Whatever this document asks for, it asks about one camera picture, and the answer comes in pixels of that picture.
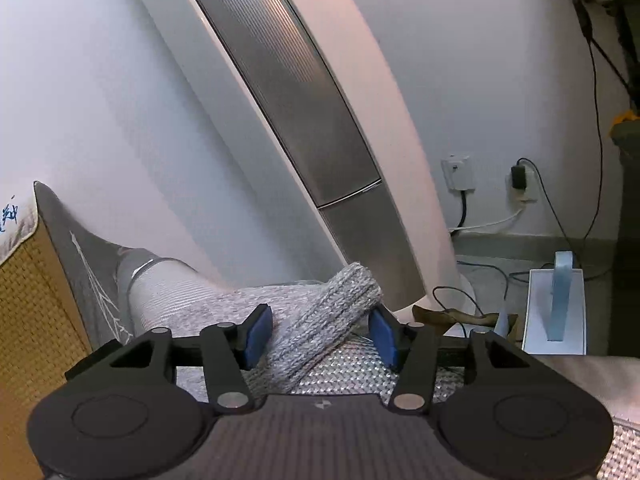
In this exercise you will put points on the black charger plug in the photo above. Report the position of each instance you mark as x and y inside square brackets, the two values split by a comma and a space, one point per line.
[518, 176]

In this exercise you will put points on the white wall outlet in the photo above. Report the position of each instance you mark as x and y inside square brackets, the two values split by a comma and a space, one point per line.
[532, 193]
[465, 181]

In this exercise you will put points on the black and grey knit sweater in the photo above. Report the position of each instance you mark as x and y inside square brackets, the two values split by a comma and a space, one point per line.
[320, 320]

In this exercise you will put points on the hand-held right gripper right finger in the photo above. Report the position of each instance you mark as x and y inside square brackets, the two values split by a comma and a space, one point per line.
[382, 337]

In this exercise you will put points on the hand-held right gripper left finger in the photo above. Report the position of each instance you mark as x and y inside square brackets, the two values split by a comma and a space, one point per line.
[257, 335]

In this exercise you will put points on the white standing air conditioner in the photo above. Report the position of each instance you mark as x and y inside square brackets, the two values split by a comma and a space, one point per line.
[280, 85]

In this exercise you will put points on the dark cabinet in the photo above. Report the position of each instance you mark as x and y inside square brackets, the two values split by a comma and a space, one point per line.
[630, 260]

